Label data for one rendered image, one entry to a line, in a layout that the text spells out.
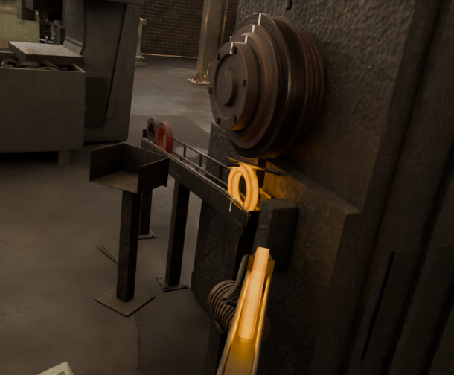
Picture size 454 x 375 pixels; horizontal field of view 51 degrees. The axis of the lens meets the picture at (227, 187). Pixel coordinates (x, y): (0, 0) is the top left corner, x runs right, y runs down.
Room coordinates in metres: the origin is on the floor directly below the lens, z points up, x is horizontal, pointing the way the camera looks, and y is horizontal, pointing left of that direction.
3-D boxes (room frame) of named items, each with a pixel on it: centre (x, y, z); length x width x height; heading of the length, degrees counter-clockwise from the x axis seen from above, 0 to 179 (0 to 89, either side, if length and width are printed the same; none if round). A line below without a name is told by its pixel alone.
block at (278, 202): (1.41, -0.18, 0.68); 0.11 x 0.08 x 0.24; 118
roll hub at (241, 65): (1.57, 0.03, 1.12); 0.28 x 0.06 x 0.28; 28
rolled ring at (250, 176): (1.61, -0.06, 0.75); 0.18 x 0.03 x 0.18; 28
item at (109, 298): (1.91, 0.43, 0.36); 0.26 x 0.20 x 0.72; 63
